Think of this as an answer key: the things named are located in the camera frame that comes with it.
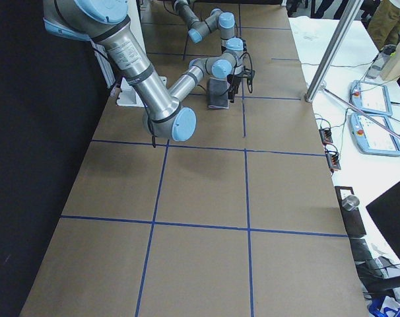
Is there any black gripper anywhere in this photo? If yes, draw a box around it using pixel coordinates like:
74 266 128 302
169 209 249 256
227 74 244 103

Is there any pink towel grey back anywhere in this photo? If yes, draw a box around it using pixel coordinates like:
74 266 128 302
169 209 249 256
207 78 229 110

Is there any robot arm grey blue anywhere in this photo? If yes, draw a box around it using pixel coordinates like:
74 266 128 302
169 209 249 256
172 1 246 51
43 1 244 141

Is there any far black connector box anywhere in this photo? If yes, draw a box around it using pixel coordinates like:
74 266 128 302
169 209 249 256
319 127 333 145

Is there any black connector box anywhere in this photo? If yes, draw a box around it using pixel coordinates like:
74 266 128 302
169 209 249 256
325 148 341 173
319 127 333 145

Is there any near black connector box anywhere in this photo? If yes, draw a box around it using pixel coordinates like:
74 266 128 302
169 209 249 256
325 148 341 173

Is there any far teach pendant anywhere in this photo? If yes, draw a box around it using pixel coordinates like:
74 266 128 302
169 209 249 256
350 80 393 116

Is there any teach pendant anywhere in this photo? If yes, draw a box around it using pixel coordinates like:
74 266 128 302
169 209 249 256
349 113 400 157
350 80 393 116

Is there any near teach pendant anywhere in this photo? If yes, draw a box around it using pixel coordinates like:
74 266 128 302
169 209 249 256
349 113 400 157

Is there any clear water bottle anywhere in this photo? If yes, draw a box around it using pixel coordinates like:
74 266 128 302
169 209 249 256
366 44 397 79

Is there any silver metal cylinder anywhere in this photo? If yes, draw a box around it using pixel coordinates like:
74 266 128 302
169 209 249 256
341 195 360 211

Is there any person in khaki trousers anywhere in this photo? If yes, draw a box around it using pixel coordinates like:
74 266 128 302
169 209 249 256
367 0 400 51

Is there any black flat box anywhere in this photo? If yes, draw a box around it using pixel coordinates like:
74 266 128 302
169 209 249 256
335 186 366 238

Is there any black monitor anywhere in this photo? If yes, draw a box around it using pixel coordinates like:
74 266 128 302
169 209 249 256
366 182 400 259

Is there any right black braided cable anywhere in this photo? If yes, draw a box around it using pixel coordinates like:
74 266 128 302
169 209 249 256
234 51 256 94

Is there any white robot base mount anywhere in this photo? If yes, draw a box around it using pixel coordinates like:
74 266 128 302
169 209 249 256
93 6 170 108

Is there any aluminium frame post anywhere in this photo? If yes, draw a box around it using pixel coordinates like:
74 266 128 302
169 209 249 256
304 0 363 102

